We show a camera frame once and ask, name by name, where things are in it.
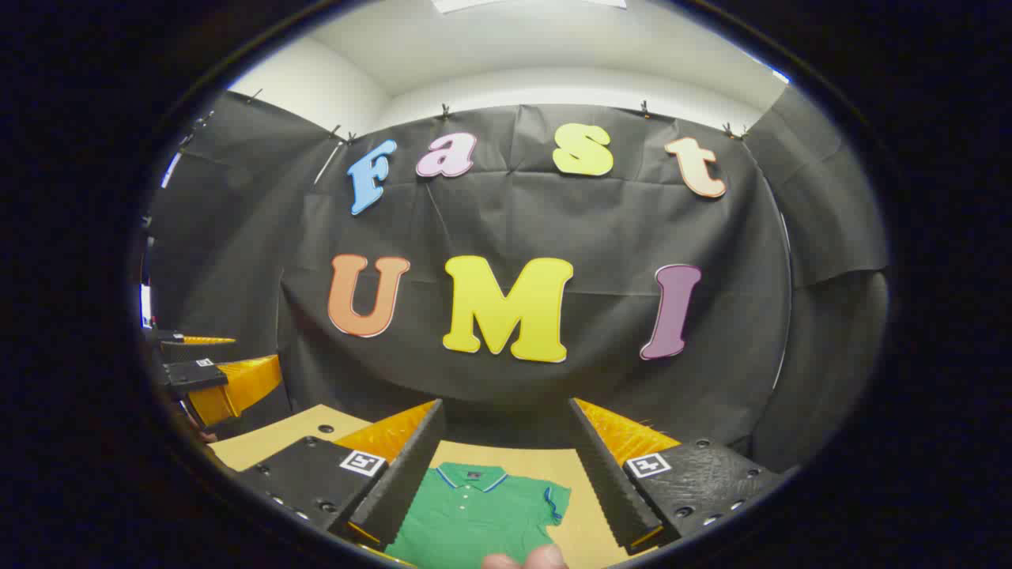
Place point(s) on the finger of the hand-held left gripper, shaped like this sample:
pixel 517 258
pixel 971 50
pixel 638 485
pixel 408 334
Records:
pixel 237 383
pixel 186 341

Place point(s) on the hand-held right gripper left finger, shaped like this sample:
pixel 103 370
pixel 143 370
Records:
pixel 405 482

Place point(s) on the black backdrop cloth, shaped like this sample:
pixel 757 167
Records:
pixel 609 237

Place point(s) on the green T-shirt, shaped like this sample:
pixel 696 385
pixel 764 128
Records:
pixel 474 514

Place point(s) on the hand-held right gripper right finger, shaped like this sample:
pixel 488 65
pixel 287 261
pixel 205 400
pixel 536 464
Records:
pixel 607 482

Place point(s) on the white ceiling light panel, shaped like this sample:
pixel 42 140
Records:
pixel 522 3

